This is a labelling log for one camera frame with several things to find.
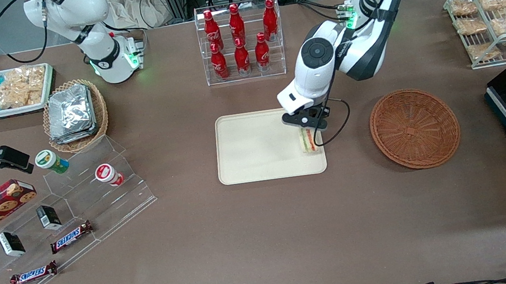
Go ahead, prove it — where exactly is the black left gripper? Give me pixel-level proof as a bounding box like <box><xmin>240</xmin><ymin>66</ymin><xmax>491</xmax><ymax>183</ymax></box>
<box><xmin>280</xmin><ymin>106</ymin><xmax>333</xmax><ymax>138</ymax></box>

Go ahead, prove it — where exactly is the triangle sandwich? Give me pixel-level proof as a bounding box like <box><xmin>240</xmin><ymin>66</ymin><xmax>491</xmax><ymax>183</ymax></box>
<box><xmin>298</xmin><ymin>126</ymin><xmax>324</xmax><ymax>156</ymax></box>

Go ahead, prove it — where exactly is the beige plastic tray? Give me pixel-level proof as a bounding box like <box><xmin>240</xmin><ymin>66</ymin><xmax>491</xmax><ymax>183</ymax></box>
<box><xmin>211</xmin><ymin>103</ymin><xmax>329</xmax><ymax>187</ymax></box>

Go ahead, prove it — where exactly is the oval light wicker basket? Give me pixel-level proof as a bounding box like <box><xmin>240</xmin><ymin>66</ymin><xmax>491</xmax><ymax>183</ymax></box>
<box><xmin>38</xmin><ymin>76</ymin><xmax>113</xmax><ymax>157</ymax></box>

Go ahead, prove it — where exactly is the round brown wicker basket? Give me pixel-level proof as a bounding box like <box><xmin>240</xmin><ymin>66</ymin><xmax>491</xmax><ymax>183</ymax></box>
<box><xmin>365</xmin><ymin>82</ymin><xmax>465</xmax><ymax>175</ymax></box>

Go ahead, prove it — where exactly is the green lidded snack cup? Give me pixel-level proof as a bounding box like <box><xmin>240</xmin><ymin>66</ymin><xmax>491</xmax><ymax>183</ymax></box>
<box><xmin>34</xmin><ymin>147</ymin><xmax>71</xmax><ymax>177</ymax></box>

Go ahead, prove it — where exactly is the silver foil pack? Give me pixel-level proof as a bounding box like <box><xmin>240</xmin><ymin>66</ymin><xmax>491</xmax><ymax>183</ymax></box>
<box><xmin>45</xmin><ymin>82</ymin><xmax>97</xmax><ymax>139</ymax></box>
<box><xmin>48</xmin><ymin>119</ymin><xmax>100</xmax><ymax>146</ymax></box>

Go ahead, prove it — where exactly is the large clear snack bag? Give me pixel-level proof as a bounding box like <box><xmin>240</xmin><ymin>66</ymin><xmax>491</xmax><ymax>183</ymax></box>
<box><xmin>0</xmin><ymin>63</ymin><xmax>50</xmax><ymax>110</ymax></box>

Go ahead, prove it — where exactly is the small black box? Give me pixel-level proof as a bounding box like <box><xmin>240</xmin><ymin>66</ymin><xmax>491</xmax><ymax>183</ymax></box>
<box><xmin>0</xmin><ymin>229</ymin><xmax>27</xmax><ymax>259</ymax></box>
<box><xmin>36</xmin><ymin>203</ymin><xmax>63</xmax><ymax>233</ymax></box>

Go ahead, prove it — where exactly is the clear acrylic bottle rack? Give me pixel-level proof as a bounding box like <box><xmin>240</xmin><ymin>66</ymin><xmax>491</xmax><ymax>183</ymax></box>
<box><xmin>193</xmin><ymin>0</ymin><xmax>289</xmax><ymax>87</ymax></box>

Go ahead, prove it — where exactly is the red cola bottle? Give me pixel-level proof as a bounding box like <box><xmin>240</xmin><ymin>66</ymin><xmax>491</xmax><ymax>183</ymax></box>
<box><xmin>261</xmin><ymin>0</ymin><xmax>280</xmax><ymax>42</ymax></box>
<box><xmin>227</xmin><ymin>3</ymin><xmax>247</xmax><ymax>47</ymax></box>
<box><xmin>253</xmin><ymin>32</ymin><xmax>272</xmax><ymax>72</ymax></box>
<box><xmin>209</xmin><ymin>42</ymin><xmax>229</xmax><ymax>81</ymax></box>
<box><xmin>233</xmin><ymin>37</ymin><xmax>253</xmax><ymax>77</ymax></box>
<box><xmin>202</xmin><ymin>9</ymin><xmax>221</xmax><ymax>53</ymax></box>

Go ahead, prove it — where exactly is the red lidded snack cup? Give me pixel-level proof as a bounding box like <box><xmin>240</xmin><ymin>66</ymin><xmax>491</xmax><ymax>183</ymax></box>
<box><xmin>94</xmin><ymin>161</ymin><xmax>126</xmax><ymax>189</ymax></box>

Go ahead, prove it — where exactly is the Snickers chocolate bar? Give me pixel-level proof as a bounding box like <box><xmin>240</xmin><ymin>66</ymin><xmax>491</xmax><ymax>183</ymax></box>
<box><xmin>7</xmin><ymin>260</ymin><xmax>60</xmax><ymax>284</ymax></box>
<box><xmin>47</xmin><ymin>219</ymin><xmax>97</xmax><ymax>254</ymax></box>

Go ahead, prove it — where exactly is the clear acrylic step display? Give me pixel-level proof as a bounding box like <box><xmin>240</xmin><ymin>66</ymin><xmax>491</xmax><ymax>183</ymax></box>
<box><xmin>0</xmin><ymin>129</ymin><xmax>169</xmax><ymax>284</ymax></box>

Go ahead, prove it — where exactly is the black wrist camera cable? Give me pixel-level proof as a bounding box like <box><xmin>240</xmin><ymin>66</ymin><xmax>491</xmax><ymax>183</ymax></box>
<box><xmin>308</xmin><ymin>96</ymin><xmax>355</xmax><ymax>148</ymax></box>

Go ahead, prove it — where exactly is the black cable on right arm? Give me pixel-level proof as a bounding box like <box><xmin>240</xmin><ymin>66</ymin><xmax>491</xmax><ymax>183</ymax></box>
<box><xmin>0</xmin><ymin>0</ymin><xmax>52</xmax><ymax>67</ymax></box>

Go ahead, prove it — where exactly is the black base power cable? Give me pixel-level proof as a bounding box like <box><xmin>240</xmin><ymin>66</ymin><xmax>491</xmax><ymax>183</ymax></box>
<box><xmin>297</xmin><ymin>0</ymin><xmax>351</xmax><ymax>27</ymax></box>

